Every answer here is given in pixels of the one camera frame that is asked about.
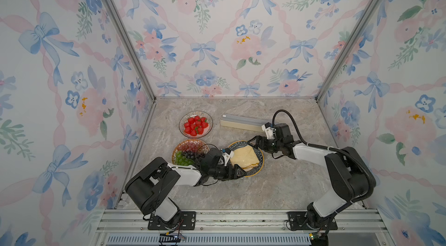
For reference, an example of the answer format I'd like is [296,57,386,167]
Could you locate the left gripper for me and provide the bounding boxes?
[208,164,246,182]

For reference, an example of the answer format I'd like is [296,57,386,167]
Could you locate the glass bowl of strawberries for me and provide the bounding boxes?
[179,111,213,139]

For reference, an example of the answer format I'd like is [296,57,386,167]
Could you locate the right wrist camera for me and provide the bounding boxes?
[261,122,275,140]

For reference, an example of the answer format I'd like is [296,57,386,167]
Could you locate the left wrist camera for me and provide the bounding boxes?
[223,151,234,167]

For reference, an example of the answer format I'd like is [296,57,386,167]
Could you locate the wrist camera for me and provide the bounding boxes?
[223,151,234,167]
[261,122,275,140]

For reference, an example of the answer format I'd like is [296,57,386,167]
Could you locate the bread slices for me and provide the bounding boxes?
[230,146,260,172]

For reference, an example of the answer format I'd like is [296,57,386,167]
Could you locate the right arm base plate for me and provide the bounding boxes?
[287,211,338,232]

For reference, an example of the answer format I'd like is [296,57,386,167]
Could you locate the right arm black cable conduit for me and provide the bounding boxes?
[271,109,377,205]

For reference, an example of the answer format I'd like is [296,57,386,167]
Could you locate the cream plastic wrap dispenser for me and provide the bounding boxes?
[220,114,268,132]

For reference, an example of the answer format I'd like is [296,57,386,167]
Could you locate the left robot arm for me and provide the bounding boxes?
[124,148,247,230]

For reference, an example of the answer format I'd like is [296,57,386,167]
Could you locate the blue yellow-rimmed plate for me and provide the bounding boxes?
[226,140,266,179]

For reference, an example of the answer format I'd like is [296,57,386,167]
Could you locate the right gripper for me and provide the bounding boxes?
[248,135,283,153]

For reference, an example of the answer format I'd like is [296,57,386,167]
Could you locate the plate of grapes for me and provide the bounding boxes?
[171,139,210,166]

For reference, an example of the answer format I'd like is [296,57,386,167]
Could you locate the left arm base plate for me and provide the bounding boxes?
[148,211,196,231]

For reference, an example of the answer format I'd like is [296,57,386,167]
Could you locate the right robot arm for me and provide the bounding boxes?
[248,123,376,230]

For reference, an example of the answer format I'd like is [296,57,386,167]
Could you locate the aluminium front rail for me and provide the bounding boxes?
[91,210,395,246]

